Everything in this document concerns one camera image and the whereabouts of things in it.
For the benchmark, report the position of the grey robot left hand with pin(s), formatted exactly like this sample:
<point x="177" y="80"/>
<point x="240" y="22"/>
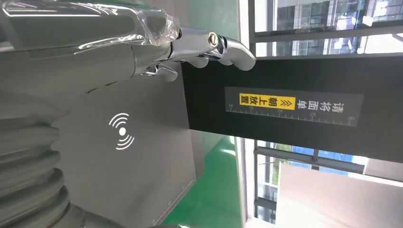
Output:
<point x="78" y="47"/>

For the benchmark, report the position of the yellow black ruler label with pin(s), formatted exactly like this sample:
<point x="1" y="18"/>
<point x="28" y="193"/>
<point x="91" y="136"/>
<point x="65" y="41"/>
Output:
<point x="314" y="108"/>

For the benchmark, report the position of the dark framed window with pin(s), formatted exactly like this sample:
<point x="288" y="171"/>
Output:
<point x="283" y="34"/>

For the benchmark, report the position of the black inbound scanner machine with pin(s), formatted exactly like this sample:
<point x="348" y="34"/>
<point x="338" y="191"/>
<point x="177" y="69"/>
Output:
<point x="314" y="72"/>

